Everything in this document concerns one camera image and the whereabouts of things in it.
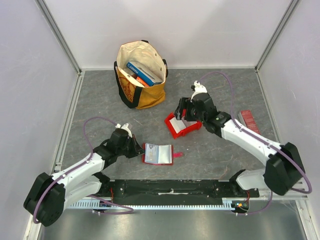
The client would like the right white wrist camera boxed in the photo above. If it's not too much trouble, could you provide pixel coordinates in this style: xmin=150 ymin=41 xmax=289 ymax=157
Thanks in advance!
xmin=191 ymin=80 xmax=207 ymax=100

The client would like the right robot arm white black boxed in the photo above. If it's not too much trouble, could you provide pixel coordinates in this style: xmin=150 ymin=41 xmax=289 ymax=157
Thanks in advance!
xmin=174 ymin=93 xmax=305 ymax=197

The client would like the red leather card holder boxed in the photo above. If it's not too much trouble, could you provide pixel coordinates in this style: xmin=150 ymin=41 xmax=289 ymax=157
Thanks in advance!
xmin=141 ymin=143 xmax=184 ymax=166

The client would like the blue book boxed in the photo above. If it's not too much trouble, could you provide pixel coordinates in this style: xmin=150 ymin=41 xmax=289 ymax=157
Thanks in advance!
xmin=126 ymin=61 xmax=156 ymax=87

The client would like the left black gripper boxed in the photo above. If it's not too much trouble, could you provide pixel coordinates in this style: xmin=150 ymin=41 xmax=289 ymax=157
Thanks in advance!
xmin=116 ymin=134 xmax=145 ymax=159

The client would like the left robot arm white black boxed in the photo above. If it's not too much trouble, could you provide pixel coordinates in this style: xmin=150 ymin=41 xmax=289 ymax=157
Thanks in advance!
xmin=23 ymin=128 xmax=145 ymax=227

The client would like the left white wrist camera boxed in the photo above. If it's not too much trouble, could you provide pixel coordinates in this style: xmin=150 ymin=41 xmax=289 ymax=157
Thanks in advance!
xmin=115 ymin=123 xmax=133 ymax=138

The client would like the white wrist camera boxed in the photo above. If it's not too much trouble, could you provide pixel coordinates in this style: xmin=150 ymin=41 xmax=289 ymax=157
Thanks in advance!
xmin=115 ymin=123 xmax=133 ymax=138
xmin=191 ymin=80 xmax=207 ymax=100

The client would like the white card stack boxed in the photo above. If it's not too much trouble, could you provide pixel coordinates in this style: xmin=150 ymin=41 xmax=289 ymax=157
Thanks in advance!
xmin=169 ymin=117 xmax=186 ymax=133

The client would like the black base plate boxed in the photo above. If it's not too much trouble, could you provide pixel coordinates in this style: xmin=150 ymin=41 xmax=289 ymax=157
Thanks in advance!
xmin=97 ymin=179 xmax=260 ymax=198

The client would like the slotted cable duct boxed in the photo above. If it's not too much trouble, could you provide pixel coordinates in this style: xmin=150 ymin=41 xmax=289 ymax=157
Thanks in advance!
xmin=68 ymin=198 xmax=247 ymax=211

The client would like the red silver long box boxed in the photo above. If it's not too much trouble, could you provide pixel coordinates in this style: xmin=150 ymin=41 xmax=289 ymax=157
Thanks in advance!
xmin=238 ymin=110 xmax=260 ymax=134

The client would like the orange book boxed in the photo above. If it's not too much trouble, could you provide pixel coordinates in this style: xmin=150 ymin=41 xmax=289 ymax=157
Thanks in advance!
xmin=136 ymin=77 xmax=149 ymax=87

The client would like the red plastic bin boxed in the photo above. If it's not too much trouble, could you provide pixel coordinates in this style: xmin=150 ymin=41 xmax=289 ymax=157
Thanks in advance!
xmin=164 ymin=112 xmax=202 ymax=139

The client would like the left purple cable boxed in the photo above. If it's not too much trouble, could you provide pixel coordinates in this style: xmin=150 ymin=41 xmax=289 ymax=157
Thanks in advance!
xmin=32 ymin=116 xmax=135 ymax=224

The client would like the yellow canvas tote bag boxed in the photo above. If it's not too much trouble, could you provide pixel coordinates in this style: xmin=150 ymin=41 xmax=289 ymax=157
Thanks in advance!
xmin=113 ymin=40 xmax=169 ymax=109

